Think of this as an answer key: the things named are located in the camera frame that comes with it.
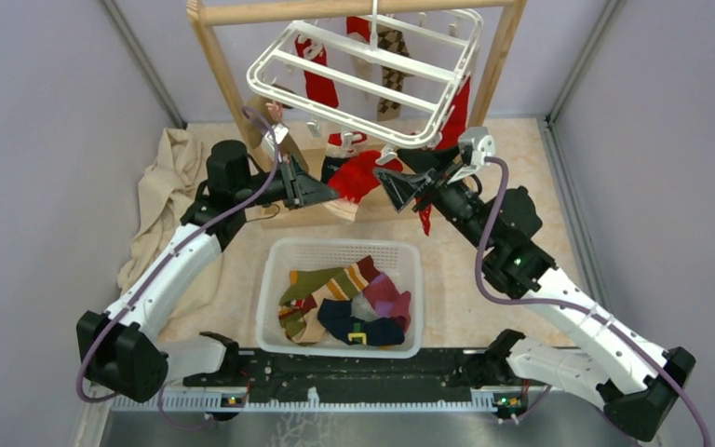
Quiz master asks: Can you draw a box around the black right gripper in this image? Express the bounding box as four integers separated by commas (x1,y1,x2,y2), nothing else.
373,142,495,251

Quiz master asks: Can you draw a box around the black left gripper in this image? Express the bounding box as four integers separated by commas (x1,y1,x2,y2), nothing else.
235,152,339,210

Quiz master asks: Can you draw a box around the red snowflake pattern sock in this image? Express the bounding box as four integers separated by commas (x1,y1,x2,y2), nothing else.
418,205,432,237

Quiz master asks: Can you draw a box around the white perforated plastic basket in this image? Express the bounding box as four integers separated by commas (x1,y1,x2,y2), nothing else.
255,237,425,359

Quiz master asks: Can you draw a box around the white plastic clip hanger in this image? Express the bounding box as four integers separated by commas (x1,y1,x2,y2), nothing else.
261,11,484,149

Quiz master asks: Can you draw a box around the olive green striped sock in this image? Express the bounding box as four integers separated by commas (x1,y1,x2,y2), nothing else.
278,267,342,345

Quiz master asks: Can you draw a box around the maroon purple sock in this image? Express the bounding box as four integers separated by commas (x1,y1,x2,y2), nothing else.
363,274,411,332

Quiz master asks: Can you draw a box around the black santa belt sock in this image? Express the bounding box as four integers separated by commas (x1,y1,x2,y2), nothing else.
317,300,406,346

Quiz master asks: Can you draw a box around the brown argyle sock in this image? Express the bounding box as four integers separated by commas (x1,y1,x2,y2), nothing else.
376,25,410,122

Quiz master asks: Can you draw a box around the wooden hanger rack frame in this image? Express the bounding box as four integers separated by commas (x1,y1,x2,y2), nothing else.
186,0,526,149

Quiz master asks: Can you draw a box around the grey striped sock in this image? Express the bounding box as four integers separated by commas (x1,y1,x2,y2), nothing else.
351,294,379,322

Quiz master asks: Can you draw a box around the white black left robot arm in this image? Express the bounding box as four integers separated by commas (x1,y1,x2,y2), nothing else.
75,140,339,403

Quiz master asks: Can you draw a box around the navy patterned sock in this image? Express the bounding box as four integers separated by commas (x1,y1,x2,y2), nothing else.
320,156,356,185

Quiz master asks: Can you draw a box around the tan brown sock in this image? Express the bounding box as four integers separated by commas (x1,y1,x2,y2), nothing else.
245,94,310,172

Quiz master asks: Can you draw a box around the small pink sock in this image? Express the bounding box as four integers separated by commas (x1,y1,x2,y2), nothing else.
264,102,284,125

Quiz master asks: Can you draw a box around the red christmas sock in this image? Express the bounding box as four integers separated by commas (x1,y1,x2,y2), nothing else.
294,34,340,108

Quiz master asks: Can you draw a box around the beige crumpled cloth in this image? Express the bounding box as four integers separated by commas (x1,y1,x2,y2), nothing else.
116,128,206,292

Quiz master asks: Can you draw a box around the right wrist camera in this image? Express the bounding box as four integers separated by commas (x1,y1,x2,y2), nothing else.
452,127,496,182

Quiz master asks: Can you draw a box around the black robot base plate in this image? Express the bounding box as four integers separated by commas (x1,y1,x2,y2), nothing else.
182,348,529,403

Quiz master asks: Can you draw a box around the white slotted cable duct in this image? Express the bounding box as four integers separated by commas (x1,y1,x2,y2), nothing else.
110,389,501,413

